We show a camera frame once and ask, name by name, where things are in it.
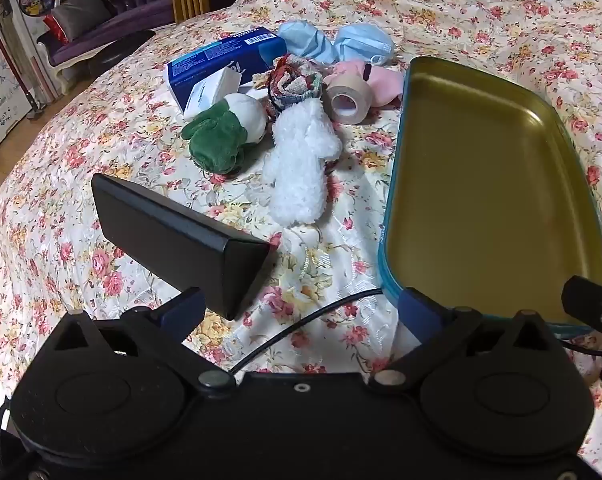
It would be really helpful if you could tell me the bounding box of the blue face mask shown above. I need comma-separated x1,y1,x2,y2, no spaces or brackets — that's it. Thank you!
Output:
332,22,396,67
279,20,341,65

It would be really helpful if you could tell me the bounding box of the gold tin tray teal rim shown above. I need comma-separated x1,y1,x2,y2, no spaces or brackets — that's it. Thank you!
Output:
377,56,602,331

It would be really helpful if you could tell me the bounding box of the purple chaise sofa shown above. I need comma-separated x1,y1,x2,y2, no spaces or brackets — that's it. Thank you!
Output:
35,0,223,83

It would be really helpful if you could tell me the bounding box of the black round stool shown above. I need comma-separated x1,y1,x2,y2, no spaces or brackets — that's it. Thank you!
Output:
87,30,158,80

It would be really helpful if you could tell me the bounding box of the white fluffy plush toy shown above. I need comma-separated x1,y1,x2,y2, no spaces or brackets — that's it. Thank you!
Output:
262,97,343,226

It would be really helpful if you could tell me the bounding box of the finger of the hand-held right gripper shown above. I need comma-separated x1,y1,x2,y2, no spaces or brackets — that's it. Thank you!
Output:
561,275,602,335

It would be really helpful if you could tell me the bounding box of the red pole vacuum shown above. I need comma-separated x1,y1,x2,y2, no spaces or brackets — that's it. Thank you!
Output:
0,0,46,122

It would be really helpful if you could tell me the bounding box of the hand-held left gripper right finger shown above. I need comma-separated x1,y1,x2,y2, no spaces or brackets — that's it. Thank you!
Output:
368,287,562,395

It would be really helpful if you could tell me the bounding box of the wooden chair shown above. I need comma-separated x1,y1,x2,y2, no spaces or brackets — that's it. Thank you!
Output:
171,0,212,25

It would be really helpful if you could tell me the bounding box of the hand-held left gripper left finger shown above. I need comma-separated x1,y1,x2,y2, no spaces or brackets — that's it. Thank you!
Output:
51,287,237,396

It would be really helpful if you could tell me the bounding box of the red cushion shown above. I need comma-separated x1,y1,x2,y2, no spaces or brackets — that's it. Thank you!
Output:
43,12,70,44

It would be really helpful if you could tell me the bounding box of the multicoloured cloth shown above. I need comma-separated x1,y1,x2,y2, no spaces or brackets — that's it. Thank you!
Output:
253,54,328,113

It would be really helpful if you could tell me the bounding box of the floral bedspread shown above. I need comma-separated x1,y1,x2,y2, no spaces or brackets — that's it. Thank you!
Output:
0,0,602,478

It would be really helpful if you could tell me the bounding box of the pink soft cloth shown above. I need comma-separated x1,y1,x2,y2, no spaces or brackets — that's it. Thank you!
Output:
331,60,406,109

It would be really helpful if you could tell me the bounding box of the blue tissue box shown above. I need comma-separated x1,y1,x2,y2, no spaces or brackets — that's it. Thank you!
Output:
167,26,288,113

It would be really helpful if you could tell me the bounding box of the beige tape roll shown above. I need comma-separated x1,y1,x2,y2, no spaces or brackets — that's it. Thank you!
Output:
323,79,372,123

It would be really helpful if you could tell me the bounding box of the green and white plush toy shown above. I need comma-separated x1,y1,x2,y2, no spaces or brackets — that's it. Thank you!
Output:
182,94,269,176

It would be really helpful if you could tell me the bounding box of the white tissue pack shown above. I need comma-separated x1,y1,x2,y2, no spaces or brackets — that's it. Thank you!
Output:
182,67,243,122

